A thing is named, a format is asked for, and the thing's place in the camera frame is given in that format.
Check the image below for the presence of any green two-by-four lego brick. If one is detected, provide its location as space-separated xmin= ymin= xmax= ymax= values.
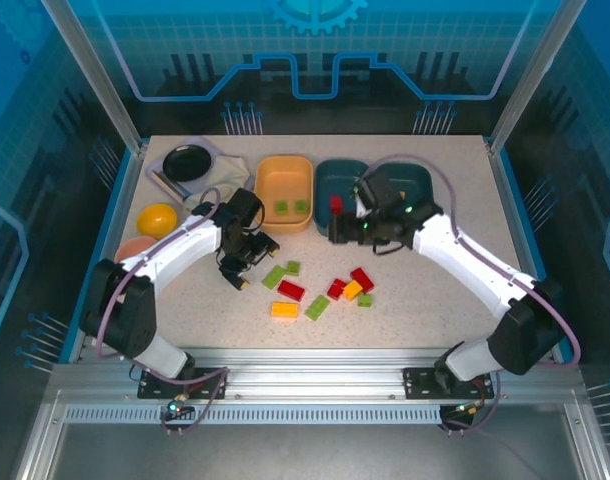
xmin=304 ymin=294 xmax=331 ymax=322
xmin=261 ymin=265 xmax=288 ymax=290

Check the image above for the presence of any red two-by-four lego brick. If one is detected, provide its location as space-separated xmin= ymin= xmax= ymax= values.
xmin=277 ymin=279 xmax=307 ymax=302
xmin=349 ymin=267 xmax=376 ymax=294

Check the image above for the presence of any teal plastic container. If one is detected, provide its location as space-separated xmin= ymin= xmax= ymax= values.
xmin=313 ymin=158 xmax=371 ymax=236
xmin=372 ymin=160 xmax=434 ymax=207

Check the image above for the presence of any yellow plastic container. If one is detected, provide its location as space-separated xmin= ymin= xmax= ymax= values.
xmin=254 ymin=155 xmax=315 ymax=234

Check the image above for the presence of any beige cloth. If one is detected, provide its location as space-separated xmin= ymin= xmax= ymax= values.
xmin=182 ymin=154 xmax=251 ymax=216

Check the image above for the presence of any yellow bowl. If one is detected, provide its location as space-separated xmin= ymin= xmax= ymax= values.
xmin=136 ymin=203 xmax=179 ymax=239

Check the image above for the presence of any black round plate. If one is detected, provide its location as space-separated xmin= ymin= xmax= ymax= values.
xmin=163 ymin=143 xmax=214 ymax=184

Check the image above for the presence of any pink cup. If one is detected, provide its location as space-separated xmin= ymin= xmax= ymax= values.
xmin=113 ymin=235 xmax=159 ymax=264

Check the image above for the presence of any lavender tray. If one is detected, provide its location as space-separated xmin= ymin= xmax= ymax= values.
xmin=147 ymin=135 xmax=226 ymax=199

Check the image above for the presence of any blue-edged aluminium side beam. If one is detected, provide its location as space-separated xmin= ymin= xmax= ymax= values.
xmin=14 ymin=142 xmax=149 ymax=480
xmin=486 ymin=142 xmax=610 ymax=480

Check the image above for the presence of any small LED circuit board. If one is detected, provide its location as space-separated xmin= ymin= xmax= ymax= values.
xmin=165 ymin=399 xmax=196 ymax=419
xmin=447 ymin=399 xmax=486 ymax=417

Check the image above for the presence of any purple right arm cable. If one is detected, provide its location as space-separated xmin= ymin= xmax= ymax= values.
xmin=362 ymin=153 xmax=582 ymax=369

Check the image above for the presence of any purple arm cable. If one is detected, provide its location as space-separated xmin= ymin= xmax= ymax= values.
xmin=93 ymin=187 xmax=224 ymax=361
xmin=362 ymin=153 xmax=582 ymax=369

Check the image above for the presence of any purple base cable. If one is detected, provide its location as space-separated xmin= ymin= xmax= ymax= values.
xmin=129 ymin=362 xmax=231 ymax=437
xmin=439 ymin=369 xmax=506 ymax=437

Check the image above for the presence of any aluminium front rail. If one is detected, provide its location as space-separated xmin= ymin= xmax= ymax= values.
xmin=52 ymin=346 xmax=589 ymax=407

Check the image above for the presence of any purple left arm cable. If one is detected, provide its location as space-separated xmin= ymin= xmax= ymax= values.
xmin=93 ymin=187 xmax=224 ymax=361

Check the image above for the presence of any white slotted cable duct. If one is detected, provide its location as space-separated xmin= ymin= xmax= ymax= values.
xmin=64 ymin=403 xmax=444 ymax=426

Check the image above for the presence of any aluminium frame post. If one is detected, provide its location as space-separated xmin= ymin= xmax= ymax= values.
xmin=486 ymin=0 xmax=590 ymax=156
xmin=40 ymin=0 xmax=149 ymax=154

